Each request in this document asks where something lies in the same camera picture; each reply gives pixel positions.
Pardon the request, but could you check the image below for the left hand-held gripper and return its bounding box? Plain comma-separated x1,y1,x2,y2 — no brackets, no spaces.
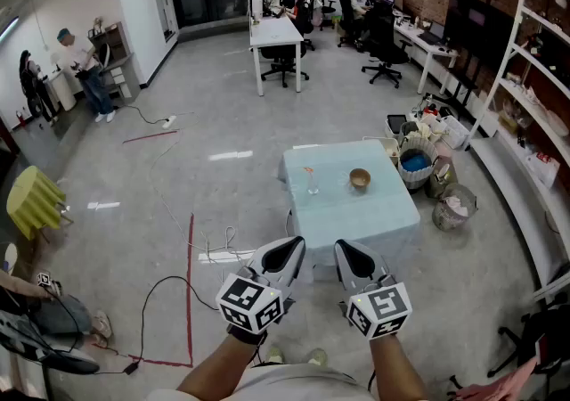
216,236,308,337

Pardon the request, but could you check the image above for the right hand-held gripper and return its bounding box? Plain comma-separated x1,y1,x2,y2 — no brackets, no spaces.
333,238,413,340

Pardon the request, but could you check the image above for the person's right forearm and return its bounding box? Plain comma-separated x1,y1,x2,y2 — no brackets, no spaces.
368,334,431,401

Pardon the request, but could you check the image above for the person's left forearm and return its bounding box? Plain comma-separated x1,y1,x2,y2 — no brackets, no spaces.
176,331,268,401

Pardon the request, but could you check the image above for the light blue tablecloth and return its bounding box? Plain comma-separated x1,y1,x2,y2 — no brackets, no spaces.
278,139,422,282

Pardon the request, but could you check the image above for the wooden bowl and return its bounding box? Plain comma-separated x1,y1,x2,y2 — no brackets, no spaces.
348,168,372,192

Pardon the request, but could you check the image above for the person's right shoe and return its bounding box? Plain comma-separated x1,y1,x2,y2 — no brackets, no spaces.
306,347,330,367

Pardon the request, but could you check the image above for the white ribbed basket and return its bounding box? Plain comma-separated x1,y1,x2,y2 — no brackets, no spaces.
397,136,440,190

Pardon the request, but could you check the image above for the white plastic bin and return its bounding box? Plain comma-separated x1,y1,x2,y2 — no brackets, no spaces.
362,135,402,167

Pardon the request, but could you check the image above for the person's white shirt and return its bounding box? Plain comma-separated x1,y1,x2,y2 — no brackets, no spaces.
145,362,380,401

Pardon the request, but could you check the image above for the basket of cream items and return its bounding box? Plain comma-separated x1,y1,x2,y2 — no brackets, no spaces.
400,120,429,143

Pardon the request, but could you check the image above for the white bin with black tablet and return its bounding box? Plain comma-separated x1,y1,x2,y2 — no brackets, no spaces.
384,113,409,138

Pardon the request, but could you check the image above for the white lattice crate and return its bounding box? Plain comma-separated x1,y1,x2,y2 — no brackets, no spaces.
437,114,472,151

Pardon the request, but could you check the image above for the black office chair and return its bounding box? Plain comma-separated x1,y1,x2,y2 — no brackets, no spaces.
486,295,570,379
361,1,413,90
259,43,311,89

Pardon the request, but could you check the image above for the long white desk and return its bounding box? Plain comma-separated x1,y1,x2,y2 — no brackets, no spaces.
393,19,460,95

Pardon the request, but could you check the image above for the open laptop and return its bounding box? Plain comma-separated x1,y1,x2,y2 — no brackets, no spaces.
417,20,447,46

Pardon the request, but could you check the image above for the yellow pleated stool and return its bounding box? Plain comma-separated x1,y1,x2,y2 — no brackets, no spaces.
5,165,75,242

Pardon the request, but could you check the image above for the brown shelf cabinet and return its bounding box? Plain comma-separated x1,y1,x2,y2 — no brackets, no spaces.
86,20,142,102

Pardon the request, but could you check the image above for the large black television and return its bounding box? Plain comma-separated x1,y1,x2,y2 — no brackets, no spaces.
444,0,518,76

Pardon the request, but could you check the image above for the white round cabinet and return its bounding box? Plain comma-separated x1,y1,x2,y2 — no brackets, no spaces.
44,68,78,112

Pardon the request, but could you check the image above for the wire basket with pink cloth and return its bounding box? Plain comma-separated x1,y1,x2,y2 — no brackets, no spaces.
432,183,479,233

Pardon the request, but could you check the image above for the white cable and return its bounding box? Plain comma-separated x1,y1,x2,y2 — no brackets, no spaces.
146,111,256,274

